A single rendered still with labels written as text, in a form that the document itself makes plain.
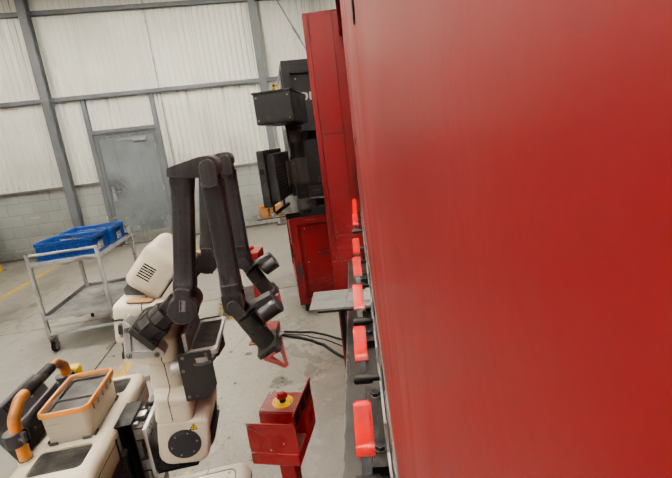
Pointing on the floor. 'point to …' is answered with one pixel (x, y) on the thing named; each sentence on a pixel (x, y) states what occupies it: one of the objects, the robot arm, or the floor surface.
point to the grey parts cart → (91, 297)
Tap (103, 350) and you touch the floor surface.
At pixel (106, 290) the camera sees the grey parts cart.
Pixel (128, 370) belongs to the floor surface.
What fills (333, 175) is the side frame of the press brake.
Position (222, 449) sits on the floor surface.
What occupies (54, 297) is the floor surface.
